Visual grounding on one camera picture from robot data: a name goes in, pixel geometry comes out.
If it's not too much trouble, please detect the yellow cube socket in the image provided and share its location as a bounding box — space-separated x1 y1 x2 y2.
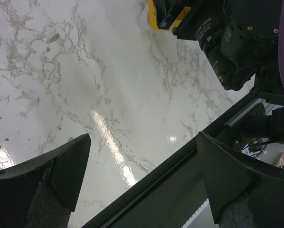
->
147 0 192 31

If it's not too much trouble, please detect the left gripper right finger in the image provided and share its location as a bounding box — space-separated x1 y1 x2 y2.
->
197 132 284 228

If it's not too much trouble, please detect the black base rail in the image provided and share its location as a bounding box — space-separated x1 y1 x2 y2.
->
80 95 275 228

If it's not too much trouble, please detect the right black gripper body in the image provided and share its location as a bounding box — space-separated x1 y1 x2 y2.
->
153 0 225 40

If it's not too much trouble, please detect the smartphone with case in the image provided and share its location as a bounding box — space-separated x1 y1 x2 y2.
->
275 152 284 169

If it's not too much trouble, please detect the white cable duct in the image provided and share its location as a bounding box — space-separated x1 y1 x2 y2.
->
182 199 209 228

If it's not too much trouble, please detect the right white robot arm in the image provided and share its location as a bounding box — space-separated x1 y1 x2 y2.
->
148 0 284 146

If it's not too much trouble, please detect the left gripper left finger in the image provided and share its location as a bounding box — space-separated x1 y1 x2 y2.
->
0 134 91 228

